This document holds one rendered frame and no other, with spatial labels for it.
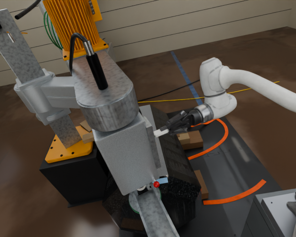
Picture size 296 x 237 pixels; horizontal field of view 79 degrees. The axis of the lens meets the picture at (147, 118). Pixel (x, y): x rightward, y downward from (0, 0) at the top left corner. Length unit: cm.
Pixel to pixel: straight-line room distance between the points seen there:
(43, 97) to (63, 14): 78
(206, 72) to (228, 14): 598
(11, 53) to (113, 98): 122
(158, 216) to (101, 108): 62
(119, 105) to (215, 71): 46
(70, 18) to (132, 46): 521
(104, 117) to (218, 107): 53
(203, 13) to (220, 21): 64
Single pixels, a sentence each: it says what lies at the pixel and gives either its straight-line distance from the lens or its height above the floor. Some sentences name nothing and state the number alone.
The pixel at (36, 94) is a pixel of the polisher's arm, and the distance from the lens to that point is 174.
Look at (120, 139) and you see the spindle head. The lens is 75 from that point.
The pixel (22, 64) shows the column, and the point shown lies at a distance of 175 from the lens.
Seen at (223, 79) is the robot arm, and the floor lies 163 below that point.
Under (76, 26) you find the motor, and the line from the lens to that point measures 123.
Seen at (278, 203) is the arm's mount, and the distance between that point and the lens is 140.
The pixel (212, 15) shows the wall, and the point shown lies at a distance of 664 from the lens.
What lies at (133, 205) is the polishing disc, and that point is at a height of 92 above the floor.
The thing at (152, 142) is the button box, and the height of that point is 147.
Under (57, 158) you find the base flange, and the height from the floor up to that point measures 78.
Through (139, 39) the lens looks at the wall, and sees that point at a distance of 632.
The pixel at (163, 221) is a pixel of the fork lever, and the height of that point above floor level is 112.
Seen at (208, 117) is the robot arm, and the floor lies 147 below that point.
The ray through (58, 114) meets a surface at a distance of 185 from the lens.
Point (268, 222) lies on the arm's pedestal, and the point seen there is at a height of 77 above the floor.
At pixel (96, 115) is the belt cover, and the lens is 65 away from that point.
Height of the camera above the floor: 203
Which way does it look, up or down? 37 degrees down
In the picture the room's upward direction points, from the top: 13 degrees counter-clockwise
